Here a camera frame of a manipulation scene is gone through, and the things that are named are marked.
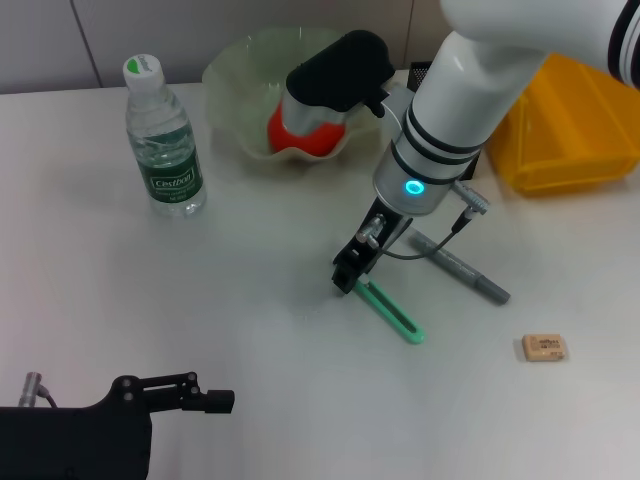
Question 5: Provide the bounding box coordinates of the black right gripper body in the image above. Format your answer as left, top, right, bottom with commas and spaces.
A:
333, 197, 415, 274

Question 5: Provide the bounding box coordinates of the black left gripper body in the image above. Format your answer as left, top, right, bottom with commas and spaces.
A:
0, 378, 154, 480

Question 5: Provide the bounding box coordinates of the mint green utility knife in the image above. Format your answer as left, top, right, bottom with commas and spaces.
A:
352, 277, 426, 346

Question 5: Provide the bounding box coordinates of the orange knitted toy fruit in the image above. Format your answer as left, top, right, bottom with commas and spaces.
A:
266, 107, 346, 157

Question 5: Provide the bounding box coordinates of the clear water bottle green label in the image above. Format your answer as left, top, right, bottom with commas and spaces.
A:
122, 52, 208, 219

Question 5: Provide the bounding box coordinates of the grey marker pen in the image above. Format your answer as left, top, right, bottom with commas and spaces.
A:
407, 229, 512, 305

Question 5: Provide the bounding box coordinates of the black mesh pen holder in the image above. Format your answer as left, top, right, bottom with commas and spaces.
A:
408, 59, 484, 181

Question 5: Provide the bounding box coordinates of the green frosted glass fruit bowl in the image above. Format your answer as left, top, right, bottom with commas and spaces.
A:
201, 27, 396, 164

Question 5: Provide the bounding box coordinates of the beige eraser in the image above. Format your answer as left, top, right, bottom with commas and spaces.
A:
519, 333, 570, 362

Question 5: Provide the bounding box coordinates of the yellow plastic storage bin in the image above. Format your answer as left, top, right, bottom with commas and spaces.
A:
484, 52, 640, 197

